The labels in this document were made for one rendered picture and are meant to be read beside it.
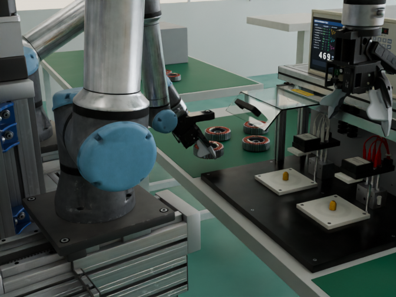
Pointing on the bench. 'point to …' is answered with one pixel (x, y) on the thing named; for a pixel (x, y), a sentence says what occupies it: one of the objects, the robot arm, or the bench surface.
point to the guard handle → (247, 106)
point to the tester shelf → (290, 76)
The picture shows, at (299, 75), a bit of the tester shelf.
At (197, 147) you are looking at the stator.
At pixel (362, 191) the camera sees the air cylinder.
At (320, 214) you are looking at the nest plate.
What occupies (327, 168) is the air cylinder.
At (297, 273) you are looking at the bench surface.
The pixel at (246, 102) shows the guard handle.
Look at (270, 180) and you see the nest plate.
